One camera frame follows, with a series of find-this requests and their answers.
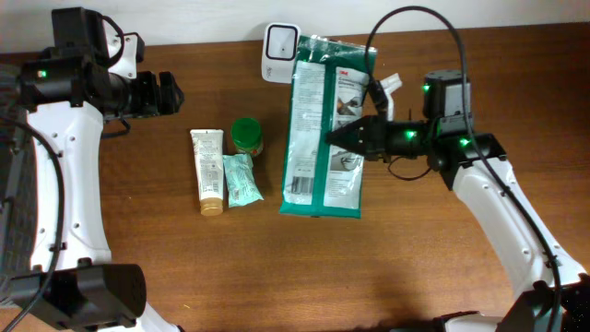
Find white cream tube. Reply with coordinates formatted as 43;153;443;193
190;129;224;217

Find green wipes package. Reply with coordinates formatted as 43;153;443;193
279;35;369;219

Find green lid seasoning jar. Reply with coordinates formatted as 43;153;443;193
230;118;264;157

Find teal tissue packet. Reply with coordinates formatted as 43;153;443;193
223;154;264;208

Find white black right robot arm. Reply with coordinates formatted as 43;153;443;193
326;70;589;331

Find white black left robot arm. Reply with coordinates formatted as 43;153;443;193
1;7;184;331

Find white barcode scanner box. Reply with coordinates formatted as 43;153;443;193
261;22;301;84

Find grey plastic mesh basket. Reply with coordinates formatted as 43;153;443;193
1;64;37;309

